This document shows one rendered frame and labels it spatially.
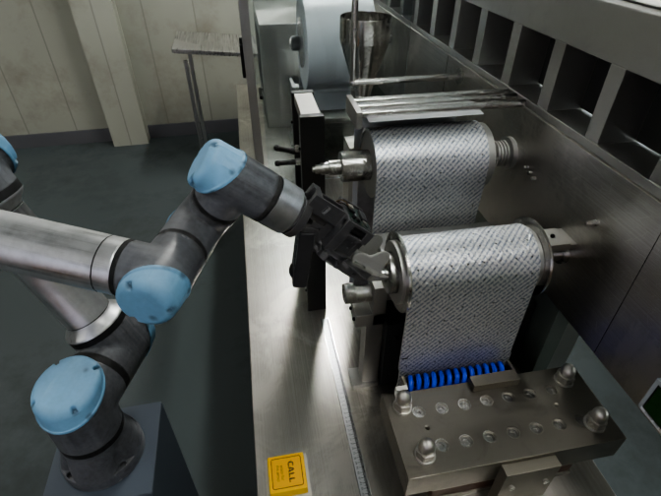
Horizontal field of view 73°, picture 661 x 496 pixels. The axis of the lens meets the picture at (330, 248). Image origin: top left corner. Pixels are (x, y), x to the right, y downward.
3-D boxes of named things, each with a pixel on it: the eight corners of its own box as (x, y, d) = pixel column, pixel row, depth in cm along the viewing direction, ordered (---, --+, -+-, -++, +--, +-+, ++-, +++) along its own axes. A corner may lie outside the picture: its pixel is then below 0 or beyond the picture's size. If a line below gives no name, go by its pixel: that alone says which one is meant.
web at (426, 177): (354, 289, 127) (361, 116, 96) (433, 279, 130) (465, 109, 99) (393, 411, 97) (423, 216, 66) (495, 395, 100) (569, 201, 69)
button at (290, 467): (268, 463, 88) (267, 457, 87) (303, 457, 89) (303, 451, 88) (270, 500, 83) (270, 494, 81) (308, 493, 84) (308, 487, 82)
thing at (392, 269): (377, 254, 84) (388, 250, 77) (388, 253, 84) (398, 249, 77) (383, 294, 83) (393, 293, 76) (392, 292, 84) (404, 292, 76)
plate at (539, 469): (487, 494, 83) (501, 465, 76) (537, 484, 84) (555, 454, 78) (494, 508, 81) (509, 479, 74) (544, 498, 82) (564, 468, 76)
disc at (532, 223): (505, 284, 92) (504, 214, 90) (507, 284, 93) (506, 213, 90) (551, 305, 78) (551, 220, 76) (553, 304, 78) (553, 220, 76)
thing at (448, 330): (397, 368, 88) (407, 300, 77) (509, 350, 92) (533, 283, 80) (398, 370, 88) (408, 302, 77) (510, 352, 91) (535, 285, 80)
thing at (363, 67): (333, 203, 164) (334, 34, 129) (371, 200, 166) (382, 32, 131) (341, 225, 153) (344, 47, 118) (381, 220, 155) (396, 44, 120)
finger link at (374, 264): (410, 270, 73) (369, 244, 69) (386, 293, 76) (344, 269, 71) (405, 258, 76) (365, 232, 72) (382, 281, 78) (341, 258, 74)
